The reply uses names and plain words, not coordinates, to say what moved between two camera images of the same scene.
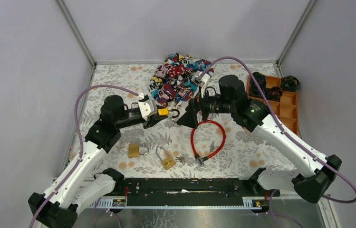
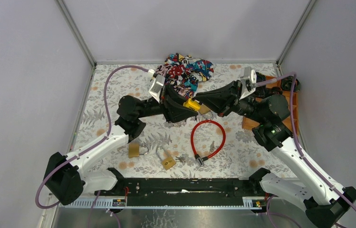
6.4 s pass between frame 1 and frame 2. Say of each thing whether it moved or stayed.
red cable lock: stayed
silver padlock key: stayed
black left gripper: moved
